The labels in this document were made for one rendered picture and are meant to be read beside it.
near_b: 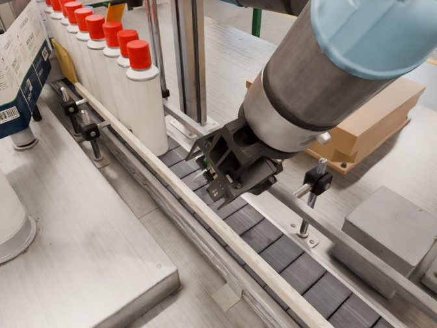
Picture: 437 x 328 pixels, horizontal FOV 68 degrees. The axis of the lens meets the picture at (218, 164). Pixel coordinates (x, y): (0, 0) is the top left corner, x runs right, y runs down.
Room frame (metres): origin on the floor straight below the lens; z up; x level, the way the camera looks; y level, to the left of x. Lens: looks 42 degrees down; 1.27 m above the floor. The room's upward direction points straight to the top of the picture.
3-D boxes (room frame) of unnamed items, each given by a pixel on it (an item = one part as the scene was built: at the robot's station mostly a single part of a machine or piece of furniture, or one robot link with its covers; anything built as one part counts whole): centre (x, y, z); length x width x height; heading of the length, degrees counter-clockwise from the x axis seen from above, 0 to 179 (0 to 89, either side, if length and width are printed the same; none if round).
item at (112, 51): (0.57, 0.18, 0.98); 0.05 x 0.05 x 0.20
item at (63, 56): (0.73, 0.36, 0.94); 0.10 x 0.01 x 0.09; 39
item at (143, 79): (0.48, 0.12, 0.98); 0.05 x 0.05 x 0.20
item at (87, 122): (0.51, 0.25, 0.89); 0.03 x 0.03 x 0.12; 39
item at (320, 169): (0.31, -0.12, 0.91); 0.07 x 0.03 x 0.16; 129
